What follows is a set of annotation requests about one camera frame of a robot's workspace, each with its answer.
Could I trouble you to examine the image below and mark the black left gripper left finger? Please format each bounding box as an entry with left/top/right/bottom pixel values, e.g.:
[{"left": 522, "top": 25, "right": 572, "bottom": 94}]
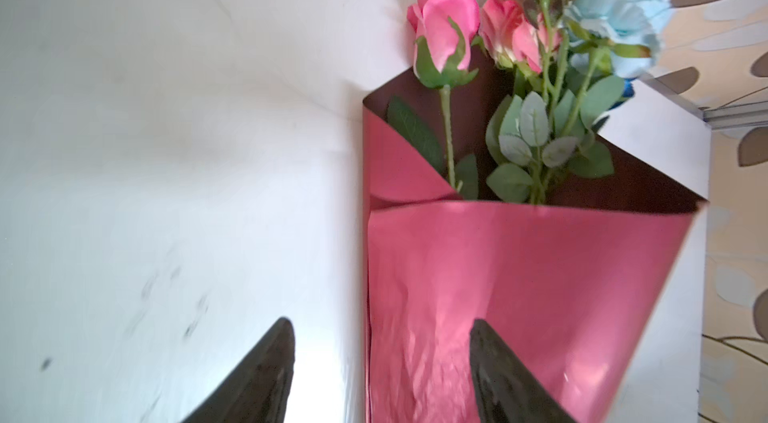
[{"left": 184, "top": 317, "right": 295, "bottom": 423}]

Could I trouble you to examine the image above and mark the dark red wrapping paper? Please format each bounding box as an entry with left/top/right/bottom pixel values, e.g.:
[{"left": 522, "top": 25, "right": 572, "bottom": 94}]
[{"left": 363, "top": 70, "right": 704, "bottom": 422}]

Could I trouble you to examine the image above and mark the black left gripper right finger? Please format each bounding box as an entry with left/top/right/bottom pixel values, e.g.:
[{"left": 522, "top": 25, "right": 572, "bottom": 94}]
[{"left": 469, "top": 319, "right": 574, "bottom": 423}]

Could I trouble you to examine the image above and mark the light blue fake rose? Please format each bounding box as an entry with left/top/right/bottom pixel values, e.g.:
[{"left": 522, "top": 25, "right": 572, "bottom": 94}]
[{"left": 486, "top": 0, "right": 674, "bottom": 204}]

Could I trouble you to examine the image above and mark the magenta fake rose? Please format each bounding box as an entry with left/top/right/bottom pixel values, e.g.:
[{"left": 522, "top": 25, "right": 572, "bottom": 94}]
[{"left": 386, "top": 0, "right": 479, "bottom": 201}]

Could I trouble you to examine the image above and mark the pink fake rose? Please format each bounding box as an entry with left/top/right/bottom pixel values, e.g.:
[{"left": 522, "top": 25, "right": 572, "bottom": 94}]
[{"left": 479, "top": 0, "right": 561, "bottom": 79}]

